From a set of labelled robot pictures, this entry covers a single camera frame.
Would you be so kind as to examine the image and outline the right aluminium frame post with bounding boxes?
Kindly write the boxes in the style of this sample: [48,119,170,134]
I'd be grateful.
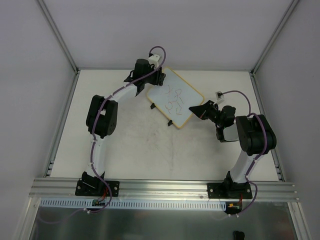
[250,0,300,76]

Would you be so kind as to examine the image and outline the black object on floor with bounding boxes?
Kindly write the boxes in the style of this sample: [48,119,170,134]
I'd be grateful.
[233,230,246,240]

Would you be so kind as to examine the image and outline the yellow framed whiteboard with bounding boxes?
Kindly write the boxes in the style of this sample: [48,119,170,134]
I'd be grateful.
[146,67,205,129]

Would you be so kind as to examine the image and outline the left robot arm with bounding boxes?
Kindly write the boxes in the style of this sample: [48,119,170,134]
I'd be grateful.
[75,53,166,197]

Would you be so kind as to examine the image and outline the white slotted cable duct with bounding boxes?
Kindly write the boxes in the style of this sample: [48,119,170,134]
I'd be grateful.
[39,198,227,211]

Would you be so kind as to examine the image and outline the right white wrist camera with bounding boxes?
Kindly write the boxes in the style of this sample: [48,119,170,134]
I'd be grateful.
[215,91,225,102]

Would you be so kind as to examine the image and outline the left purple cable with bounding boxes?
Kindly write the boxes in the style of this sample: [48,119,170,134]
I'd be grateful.
[37,46,168,225]

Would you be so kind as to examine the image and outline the purple cable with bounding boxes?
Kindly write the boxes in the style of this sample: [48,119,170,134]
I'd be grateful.
[37,46,168,225]
[221,90,272,218]

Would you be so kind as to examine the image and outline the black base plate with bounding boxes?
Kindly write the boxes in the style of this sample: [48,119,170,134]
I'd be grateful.
[75,179,120,197]
[207,182,253,200]

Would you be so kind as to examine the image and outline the left aluminium frame post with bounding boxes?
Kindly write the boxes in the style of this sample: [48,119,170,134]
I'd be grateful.
[35,0,79,74]

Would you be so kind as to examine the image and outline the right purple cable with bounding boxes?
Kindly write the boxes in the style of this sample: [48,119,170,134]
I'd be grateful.
[221,90,272,218]

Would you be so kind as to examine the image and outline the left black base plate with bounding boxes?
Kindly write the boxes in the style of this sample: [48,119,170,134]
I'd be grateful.
[75,179,120,197]

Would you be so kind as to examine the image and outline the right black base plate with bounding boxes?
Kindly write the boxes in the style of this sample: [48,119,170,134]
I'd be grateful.
[207,182,253,200]

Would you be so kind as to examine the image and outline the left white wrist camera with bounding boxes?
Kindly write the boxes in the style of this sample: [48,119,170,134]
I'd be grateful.
[148,53,162,69]

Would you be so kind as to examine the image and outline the aluminium frame post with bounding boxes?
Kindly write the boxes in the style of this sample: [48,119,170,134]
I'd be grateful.
[250,0,300,76]
[35,0,79,74]

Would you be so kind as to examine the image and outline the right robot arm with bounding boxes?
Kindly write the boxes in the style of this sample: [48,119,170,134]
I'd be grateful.
[189,100,277,199]

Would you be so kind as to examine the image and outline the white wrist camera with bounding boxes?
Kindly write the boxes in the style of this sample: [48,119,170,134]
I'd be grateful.
[148,53,162,69]
[215,91,225,102]

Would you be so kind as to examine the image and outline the aluminium front rail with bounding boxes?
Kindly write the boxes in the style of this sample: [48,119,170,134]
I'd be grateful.
[28,177,300,203]

